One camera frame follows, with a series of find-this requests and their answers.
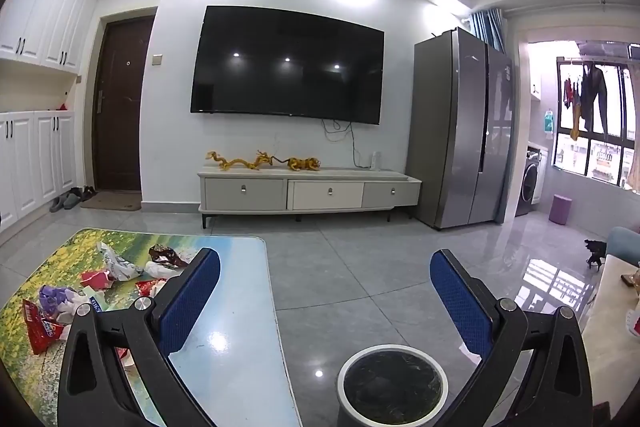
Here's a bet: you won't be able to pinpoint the white low television cabinet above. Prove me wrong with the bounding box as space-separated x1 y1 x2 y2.
197 164 423 230

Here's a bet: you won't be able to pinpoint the television cables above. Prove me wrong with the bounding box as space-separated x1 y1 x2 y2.
320 118 373 168

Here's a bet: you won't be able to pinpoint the golden dragon figurine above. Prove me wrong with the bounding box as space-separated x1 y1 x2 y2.
206 150 275 172

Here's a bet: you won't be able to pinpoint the brown door mat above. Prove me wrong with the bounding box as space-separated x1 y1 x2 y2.
80 193 142 211

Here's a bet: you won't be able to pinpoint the blue curtain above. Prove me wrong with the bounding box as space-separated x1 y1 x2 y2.
467 8 507 52

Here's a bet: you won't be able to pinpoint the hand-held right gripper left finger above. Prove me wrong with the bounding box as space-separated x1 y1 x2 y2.
57 247 222 427

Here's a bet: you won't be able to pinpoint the teal sofa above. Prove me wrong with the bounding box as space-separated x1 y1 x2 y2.
606 227 640 268

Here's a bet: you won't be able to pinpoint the grey slippers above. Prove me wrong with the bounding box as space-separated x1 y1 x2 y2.
50 193 81 212

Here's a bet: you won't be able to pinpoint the landscape printed table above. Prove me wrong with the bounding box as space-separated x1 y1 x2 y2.
0 228 303 427

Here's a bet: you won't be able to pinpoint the white wall cabinets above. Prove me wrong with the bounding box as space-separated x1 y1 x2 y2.
0 0 101 75

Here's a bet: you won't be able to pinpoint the white round trash bin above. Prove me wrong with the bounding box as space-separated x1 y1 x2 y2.
336 344 449 427

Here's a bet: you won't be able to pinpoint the red and white wrapper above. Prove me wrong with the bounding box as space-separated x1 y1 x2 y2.
137 279 166 298

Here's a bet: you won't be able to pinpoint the silver double door refrigerator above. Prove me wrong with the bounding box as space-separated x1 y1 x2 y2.
405 27 516 232

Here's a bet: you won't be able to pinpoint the black wall television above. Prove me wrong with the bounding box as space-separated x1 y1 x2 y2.
190 5 386 126

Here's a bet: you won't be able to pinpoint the white shoe cabinet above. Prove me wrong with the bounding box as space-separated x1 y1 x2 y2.
0 111 77 233

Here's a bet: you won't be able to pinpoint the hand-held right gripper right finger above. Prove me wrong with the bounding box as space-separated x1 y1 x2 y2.
429 248 593 427

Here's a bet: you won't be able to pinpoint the white crumpled plastic bag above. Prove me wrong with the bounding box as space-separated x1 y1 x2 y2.
97 242 148 282

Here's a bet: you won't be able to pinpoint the purple plastic wrapper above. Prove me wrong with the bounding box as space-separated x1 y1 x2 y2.
39 284 76 315

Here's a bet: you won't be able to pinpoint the red paper wrapper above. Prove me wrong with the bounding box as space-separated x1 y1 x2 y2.
80 271 113 290

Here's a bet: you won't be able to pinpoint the purple stool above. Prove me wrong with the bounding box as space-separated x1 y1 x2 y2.
549 194 573 225

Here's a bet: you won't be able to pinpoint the small black object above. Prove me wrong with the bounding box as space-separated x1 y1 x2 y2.
584 238 608 269

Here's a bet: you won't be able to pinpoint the golden tiger figurine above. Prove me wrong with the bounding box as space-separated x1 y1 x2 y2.
286 155 322 172

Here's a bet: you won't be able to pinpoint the grey washing machine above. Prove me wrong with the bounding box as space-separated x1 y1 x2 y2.
515 146 550 218

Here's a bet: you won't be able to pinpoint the balcony window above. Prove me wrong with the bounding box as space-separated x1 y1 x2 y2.
552 42 640 194

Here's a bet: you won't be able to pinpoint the cream coffee table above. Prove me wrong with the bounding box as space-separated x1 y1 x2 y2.
580 254 640 427

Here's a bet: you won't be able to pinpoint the white crumpled tissue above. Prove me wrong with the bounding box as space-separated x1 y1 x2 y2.
55 291 106 325

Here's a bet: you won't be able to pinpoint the dark brown shiny wrapper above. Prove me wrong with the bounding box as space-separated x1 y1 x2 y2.
149 244 191 268

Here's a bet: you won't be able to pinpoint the dark brown entrance door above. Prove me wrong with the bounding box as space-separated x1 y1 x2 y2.
92 16 157 195

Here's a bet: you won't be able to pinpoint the hanging dark clothes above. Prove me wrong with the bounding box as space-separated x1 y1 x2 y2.
562 62 608 142

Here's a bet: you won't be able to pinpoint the red snack packet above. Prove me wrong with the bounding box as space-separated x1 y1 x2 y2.
22 299 71 355

